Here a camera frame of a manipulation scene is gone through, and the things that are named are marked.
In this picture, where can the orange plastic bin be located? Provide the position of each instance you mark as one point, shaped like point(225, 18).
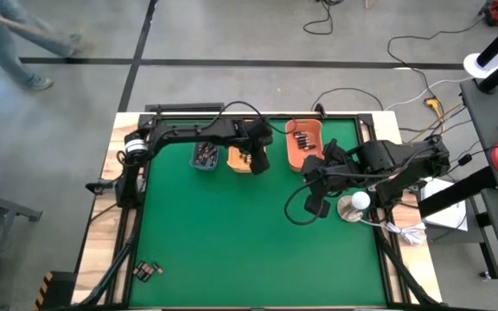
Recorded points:
point(294, 160)

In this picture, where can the slim copper and black battery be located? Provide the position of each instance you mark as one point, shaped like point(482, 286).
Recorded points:
point(244, 156)

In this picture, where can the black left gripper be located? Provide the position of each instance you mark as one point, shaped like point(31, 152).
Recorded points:
point(258, 135)

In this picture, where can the white box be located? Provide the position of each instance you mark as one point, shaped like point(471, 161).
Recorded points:
point(445, 216)

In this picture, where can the green table mat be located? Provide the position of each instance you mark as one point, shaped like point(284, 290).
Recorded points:
point(231, 242)

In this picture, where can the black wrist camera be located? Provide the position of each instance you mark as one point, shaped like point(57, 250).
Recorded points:
point(259, 163)
point(317, 206)

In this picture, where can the grey-blue plastic bin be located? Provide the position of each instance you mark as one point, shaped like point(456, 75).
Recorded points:
point(193, 163)

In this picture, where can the yellow plastic bin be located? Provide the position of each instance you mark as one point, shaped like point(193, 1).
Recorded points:
point(234, 162)

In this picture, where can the black power adapter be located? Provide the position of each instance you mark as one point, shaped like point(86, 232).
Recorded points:
point(464, 160)

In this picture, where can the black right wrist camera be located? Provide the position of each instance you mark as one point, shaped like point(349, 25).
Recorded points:
point(317, 206)

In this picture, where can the black flat floor box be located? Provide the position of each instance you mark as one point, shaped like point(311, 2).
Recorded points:
point(184, 107)

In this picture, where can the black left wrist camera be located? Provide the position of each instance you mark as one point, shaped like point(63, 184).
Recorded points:
point(259, 163)

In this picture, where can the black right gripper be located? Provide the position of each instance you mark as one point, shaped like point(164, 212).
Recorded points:
point(342, 170)

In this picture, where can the grey metal mounting plate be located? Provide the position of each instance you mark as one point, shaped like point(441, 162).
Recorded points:
point(371, 188)

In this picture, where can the grey metal stand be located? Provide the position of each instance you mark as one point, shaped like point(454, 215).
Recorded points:
point(2, 207)

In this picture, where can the black aluminium table frame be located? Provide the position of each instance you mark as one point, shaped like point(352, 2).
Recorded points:
point(318, 115)

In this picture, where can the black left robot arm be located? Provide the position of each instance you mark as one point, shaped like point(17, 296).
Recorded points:
point(188, 134)

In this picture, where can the black diagonal beam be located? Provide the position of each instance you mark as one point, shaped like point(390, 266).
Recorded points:
point(456, 194)

